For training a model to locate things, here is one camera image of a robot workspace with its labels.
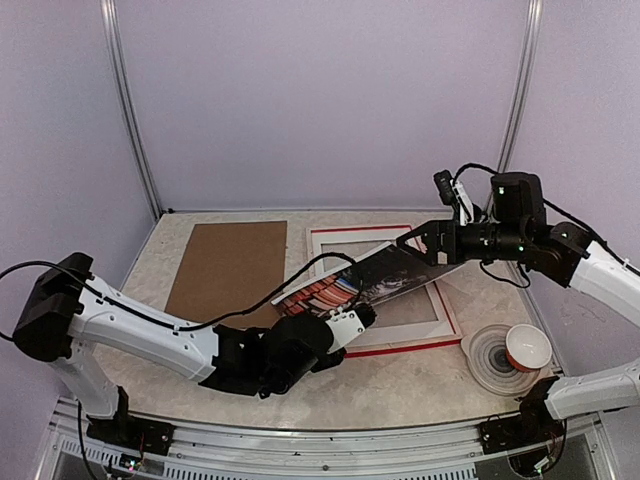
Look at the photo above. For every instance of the aluminium post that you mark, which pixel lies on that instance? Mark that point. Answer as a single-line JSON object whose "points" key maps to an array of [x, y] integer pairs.
{"points": [[118, 63], [522, 85]]}

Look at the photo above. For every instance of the clear glass plate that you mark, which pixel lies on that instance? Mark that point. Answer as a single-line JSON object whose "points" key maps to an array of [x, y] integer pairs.
{"points": [[486, 356]]}

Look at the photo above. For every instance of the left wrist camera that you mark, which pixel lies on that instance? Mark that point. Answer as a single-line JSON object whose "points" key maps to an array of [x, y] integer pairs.
{"points": [[347, 325]]}

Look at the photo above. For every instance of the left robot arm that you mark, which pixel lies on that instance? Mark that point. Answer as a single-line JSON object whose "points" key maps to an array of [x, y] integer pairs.
{"points": [[69, 310]]}

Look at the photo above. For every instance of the right aluminium post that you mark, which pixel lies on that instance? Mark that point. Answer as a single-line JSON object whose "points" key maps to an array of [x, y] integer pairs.
{"points": [[522, 85]]}

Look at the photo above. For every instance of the white photo mat board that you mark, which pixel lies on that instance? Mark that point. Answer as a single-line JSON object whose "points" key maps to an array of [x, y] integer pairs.
{"points": [[400, 325]]}

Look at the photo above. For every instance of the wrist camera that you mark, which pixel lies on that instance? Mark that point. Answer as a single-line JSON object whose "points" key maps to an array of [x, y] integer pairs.
{"points": [[347, 325], [453, 194]]}

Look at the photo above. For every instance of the brown backing board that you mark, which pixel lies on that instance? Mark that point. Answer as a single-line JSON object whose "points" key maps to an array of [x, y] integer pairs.
{"points": [[228, 267]]}

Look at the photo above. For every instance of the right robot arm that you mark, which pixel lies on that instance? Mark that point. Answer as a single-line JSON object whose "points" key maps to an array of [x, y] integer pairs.
{"points": [[571, 254]]}

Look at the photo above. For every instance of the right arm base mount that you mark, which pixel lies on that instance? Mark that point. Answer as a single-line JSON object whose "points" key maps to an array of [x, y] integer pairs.
{"points": [[511, 433]]}

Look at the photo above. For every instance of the red wooden picture frame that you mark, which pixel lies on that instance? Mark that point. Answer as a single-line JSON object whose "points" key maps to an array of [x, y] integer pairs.
{"points": [[400, 340]]}

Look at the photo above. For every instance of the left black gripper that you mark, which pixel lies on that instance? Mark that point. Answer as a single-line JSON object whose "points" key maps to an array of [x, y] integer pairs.
{"points": [[335, 363]]}

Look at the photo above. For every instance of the left aluminium post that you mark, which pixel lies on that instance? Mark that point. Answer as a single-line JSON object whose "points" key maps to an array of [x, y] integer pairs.
{"points": [[118, 63]]}

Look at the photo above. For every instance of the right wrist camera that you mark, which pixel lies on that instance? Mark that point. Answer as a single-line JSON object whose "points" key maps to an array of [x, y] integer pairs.
{"points": [[453, 194]]}

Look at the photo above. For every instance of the front aluminium rail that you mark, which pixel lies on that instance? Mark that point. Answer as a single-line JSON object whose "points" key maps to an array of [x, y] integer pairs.
{"points": [[208, 451]]}

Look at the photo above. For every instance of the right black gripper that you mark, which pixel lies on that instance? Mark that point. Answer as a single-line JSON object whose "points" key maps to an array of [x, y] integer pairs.
{"points": [[435, 238]]}

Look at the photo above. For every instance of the cat and books photo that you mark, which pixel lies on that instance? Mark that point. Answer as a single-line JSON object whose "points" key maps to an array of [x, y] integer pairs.
{"points": [[382, 274]]}

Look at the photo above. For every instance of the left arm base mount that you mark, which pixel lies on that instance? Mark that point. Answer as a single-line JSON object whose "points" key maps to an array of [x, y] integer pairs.
{"points": [[139, 434]]}

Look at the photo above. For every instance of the white orange bowl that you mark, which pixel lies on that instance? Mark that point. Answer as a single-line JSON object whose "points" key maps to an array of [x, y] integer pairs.
{"points": [[528, 348]]}

